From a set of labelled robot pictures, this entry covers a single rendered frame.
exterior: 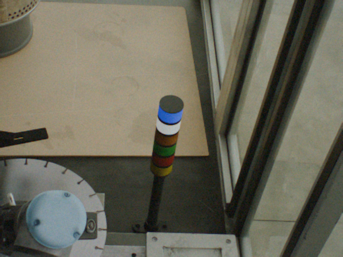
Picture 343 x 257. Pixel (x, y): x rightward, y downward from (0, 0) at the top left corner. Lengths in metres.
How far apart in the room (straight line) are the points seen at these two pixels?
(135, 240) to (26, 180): 0.30
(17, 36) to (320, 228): 1.17
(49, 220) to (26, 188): 0.46
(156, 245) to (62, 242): 0.47
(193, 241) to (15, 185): 0.37
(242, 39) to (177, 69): 0.45
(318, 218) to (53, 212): 0.33
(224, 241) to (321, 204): 0.52
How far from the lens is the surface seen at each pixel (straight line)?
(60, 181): 1.29
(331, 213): 0.83
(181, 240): 1.29
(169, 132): 1.18
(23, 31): 1.83
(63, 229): 0.84
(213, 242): 1.30
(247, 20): 1.38
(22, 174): 1.31
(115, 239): 1.45
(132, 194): 1.53
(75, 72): 1.79
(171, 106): 1.15
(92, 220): 1.08
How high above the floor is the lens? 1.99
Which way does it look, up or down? 48 degrees down
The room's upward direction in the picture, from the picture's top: 10 degrees clockwise
